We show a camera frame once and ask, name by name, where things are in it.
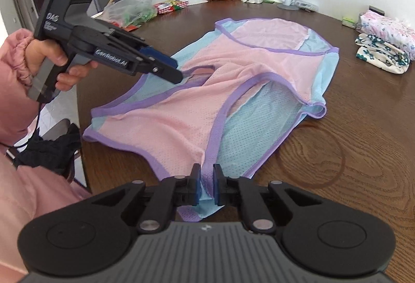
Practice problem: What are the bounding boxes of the black cable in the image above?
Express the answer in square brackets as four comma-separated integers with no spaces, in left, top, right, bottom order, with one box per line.
[5,101,43,160]

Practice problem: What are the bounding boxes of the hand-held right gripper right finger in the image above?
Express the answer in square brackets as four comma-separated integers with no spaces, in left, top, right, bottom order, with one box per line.
[213,164,325,233]

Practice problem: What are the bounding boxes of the person's left hand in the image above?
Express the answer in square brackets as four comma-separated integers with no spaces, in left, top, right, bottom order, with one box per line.
[25,38,98,92]

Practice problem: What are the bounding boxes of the pink blue purple mesh vest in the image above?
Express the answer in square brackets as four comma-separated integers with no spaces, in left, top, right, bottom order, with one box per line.
[82,18,340,223]

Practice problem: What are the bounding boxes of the black cloth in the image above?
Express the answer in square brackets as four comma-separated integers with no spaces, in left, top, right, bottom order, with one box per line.
[15,122,81,183]

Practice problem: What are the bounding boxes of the red checked packet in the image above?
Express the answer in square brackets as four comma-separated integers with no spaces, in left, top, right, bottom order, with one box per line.
[154,0,189,14]

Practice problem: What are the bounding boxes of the clear bag of vegetables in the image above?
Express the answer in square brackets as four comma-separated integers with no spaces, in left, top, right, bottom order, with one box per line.
[103,0,158,31]

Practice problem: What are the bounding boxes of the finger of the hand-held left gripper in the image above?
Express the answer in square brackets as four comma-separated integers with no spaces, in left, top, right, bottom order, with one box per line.
[94,40,184,84]
[104,28,178,69]

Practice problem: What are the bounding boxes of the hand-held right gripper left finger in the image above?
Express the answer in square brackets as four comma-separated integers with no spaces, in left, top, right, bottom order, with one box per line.
[91,164,202,233]

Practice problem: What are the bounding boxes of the pink floral cloth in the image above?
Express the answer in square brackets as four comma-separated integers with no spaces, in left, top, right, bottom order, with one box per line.
[360,9,415,60]

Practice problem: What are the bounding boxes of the white rectangular gadget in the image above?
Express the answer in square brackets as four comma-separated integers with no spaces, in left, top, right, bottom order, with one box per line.
[295,1,320,11]

